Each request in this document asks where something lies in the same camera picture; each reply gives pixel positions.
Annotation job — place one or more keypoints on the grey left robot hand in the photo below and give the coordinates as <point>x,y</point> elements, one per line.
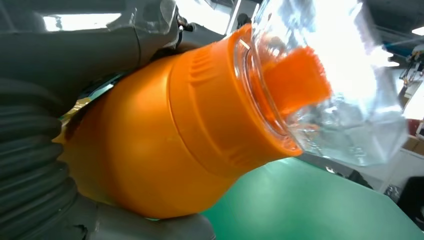
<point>82,56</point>

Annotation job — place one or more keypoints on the black object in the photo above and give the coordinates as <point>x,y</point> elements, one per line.
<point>412,202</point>

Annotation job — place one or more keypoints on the green table mat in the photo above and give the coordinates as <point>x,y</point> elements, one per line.
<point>314,205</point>

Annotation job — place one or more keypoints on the clear plastic hand cover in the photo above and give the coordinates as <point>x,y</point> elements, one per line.
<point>155,16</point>

